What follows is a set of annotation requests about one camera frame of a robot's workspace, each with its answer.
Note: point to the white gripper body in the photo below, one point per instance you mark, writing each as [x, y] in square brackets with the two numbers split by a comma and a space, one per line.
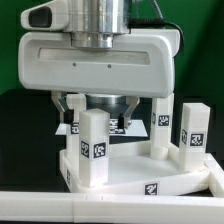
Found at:
[139, 64]

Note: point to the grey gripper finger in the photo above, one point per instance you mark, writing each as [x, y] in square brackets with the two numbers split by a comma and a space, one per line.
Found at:
[59, 100]
[123, 119]

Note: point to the white desk top tray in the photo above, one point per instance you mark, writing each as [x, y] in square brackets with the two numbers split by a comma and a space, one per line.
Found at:
[133, 172]

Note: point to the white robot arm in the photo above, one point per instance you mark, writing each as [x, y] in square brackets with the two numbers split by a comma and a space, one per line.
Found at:
[97, 47]

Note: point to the white marker sheet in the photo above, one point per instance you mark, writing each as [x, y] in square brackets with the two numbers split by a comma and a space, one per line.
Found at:
[135, 128]

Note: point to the white front fence bar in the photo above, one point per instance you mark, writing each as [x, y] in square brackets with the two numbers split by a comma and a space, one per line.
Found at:
[83, 208]

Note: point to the white fence bar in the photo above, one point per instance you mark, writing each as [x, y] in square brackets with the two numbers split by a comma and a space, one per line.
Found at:
[83, 208]
[216, 177]

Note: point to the white right fence bar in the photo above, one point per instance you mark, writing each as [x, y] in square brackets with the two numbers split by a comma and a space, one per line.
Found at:
[216, 177]

